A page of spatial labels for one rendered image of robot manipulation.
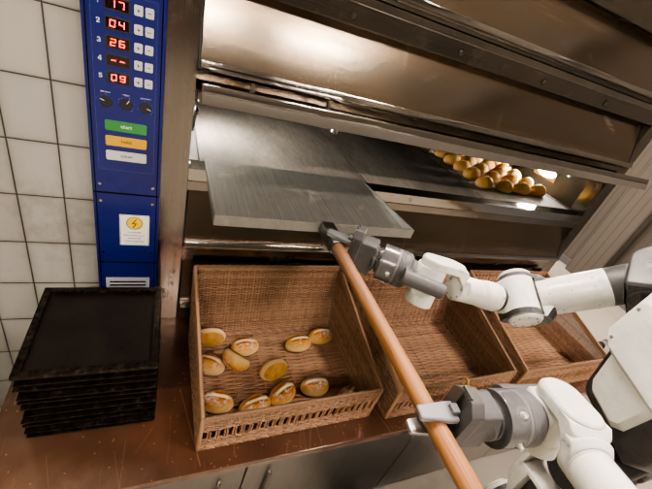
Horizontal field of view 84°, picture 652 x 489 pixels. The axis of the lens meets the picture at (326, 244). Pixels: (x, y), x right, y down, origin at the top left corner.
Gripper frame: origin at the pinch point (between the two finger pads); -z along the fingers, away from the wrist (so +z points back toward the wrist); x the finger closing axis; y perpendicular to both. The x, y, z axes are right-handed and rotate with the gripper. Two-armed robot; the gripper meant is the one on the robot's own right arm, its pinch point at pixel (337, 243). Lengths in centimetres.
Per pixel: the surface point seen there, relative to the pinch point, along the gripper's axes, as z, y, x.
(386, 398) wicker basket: 33, -10, -55
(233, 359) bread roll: -19, 1, -55
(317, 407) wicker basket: 12, 7, -50
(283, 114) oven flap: -23.2, -9.9, 21.9
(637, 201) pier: 241, -329, -23
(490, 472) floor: 108, -49, -120
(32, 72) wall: -74, 8, 16
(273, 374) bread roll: -5, -2, -57
